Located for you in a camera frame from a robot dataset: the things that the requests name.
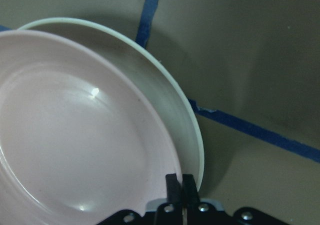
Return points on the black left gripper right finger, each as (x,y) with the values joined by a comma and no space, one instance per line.
(189,190)

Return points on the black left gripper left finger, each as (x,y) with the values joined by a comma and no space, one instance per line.
(173,189)

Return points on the pink plate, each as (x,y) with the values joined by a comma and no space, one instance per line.
(78,140)

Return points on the white plate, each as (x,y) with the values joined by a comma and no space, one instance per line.
(148,74)

